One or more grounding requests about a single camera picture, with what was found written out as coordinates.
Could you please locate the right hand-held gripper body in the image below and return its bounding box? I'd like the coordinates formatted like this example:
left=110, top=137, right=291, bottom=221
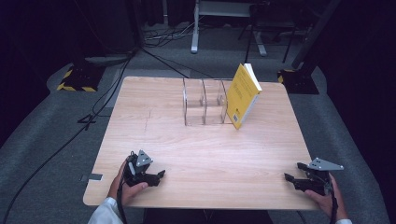
left=295, top=157, right=345, bottom=197

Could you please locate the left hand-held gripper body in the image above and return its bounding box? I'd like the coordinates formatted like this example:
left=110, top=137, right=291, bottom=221
left=123, top=149, right=157, bottom=188

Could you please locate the clear acrylic book rack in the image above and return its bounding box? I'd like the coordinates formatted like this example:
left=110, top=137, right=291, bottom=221
left=182, top=77, right=229, bottom=127

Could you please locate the yellow book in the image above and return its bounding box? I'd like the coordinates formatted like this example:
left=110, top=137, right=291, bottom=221
left=226, top=63, right=263, bottom=131

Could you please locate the person's right hand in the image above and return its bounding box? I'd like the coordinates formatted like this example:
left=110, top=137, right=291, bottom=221
left=304, top=173, right=349, bottom=220

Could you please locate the person's left hand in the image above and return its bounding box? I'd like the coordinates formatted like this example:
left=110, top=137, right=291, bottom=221
left=106, top=161, right=149, bottom=207

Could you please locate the grey tape strip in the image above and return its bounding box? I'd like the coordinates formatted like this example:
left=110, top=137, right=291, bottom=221
left=80, top=173, right=104, bottom=183

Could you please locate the black yellow striped stand base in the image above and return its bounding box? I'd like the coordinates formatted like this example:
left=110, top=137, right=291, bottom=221
left=56, top=63, right=106, bottom=93
left=276, top=68, right=320, bottom=95

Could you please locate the black metal stand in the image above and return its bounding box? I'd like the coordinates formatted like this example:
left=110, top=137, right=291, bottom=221
left=237, top=2, right=297, bottom=64

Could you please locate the right hand-held gripper black cable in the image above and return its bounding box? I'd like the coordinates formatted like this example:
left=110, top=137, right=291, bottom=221
left=329, top=185, right=340, bottom=224

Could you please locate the hand-held gripper black cable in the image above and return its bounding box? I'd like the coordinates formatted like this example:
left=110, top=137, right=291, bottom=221
left=329, top=185, right=340, bottom=224
left=116, top=183, right=129, bottom=224

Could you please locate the left hand-held gripper black cable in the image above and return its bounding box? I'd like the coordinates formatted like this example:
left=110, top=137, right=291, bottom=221
left=116, top=183, right=129, bottom=224

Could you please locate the long black floor cable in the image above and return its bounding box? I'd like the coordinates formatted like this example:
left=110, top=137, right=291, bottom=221
left=0, top=49, right=138, bottom=224

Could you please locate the thin black floor cable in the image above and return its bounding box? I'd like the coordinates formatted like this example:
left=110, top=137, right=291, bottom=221
left=139, top=46, right=216, bottom=79

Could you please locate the dark slanted stand post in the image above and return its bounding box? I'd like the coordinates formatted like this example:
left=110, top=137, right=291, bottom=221
left=290, top=0, right=344, bottom=71

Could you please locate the bundle of floor cables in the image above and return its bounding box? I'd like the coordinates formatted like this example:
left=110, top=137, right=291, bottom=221
left=142, top=21, right=195, bottom=49

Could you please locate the white metal desk frame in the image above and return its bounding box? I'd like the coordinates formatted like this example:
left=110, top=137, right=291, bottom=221
left=190, top=0, right=269, bottom=58

